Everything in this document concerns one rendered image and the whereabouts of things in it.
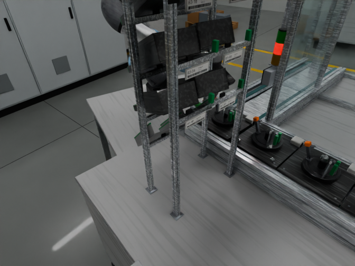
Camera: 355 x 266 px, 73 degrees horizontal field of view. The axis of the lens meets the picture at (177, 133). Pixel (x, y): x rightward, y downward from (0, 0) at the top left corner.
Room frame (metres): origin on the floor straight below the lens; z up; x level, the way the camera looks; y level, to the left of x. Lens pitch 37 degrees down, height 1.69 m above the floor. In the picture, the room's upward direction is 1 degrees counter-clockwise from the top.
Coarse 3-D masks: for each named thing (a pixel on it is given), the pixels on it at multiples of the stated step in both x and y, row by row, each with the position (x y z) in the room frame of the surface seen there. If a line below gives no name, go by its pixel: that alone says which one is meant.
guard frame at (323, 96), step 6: (288, 0) 1.74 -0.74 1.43; (288, 6) 1.74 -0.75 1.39; (288, 12) 1.73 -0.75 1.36; (288, 18) 1.74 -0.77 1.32; (282, 24) 1.75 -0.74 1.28; (354, 78) 1.74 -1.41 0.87; (324, 96) 1.43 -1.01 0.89; (330, 96) 1.43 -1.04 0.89; (330, 102) 1.39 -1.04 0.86; (336, 102) 1.37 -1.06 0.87; (342, 102) 1.34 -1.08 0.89; (348, 102) 1.34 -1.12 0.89; (348, 108) 1.31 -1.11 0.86; (354, 108) 1.29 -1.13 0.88
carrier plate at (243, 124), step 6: (210, 114) 1.11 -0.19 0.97; (210, 120) 1.05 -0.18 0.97; (210, 126) 1.00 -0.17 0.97; (216, 126) 1.00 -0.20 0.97; (246, 126) 0.99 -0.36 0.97; (216, 132) 0.94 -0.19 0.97; (222, 132) 0.94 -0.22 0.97; (228, 132) 0.94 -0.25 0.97; (240, 132) 0.96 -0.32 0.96; (228, 138) 0.90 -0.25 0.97
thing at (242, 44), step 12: (180, 12) 0.80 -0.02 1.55; (192, 12) 0.83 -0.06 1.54; (228, 48) 0.69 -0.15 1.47; (180, 60) 0.81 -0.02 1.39; (192, 60) 0.59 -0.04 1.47; (204, 60) 0.62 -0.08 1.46; (144, 72) 0.71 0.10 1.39; (156, 72) 0.73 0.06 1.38; (228, 96) 0.70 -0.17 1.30; (204, 108) 0.63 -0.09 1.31; (180, 120) 0.57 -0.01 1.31
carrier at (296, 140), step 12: (252, 132) 0.94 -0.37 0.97; (264, 132) 0.91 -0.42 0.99; (276, 132) 0.89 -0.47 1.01; (240, 144) 0.85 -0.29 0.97; (252, 144) 0.85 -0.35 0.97; (264, 144) 0.82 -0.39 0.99; (276, 144) 0.82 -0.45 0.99; (288, 144) 0.84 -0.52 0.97; (300, 144) 0.82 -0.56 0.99; (264, 156) 0.76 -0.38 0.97; (276, 156) 0.76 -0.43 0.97; (288, 156) 0.76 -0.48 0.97; (276, 168) 0.70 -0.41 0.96
